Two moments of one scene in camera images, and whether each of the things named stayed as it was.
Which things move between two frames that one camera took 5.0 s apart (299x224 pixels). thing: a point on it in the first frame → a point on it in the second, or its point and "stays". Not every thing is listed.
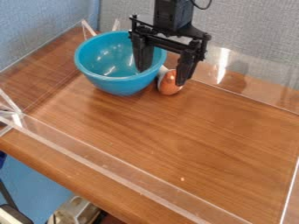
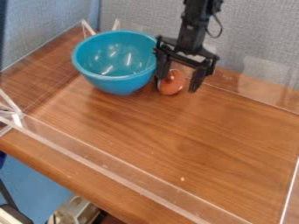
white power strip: (79, 212) stays
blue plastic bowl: (107, 60) stays
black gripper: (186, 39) → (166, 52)
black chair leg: (11, 206) stays
